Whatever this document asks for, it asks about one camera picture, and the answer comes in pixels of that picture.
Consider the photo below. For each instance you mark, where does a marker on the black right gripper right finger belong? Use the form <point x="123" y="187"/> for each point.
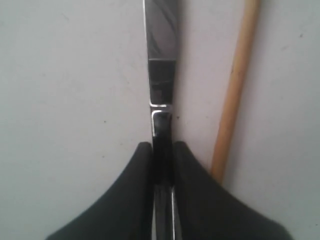
<point x="208" y="212"/>

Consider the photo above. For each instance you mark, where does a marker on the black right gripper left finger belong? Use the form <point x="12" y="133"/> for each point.
<point x="124" y="211"/>

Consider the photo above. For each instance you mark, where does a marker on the stainless steel table knife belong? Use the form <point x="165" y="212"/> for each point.
<point x="161" y="28"/>

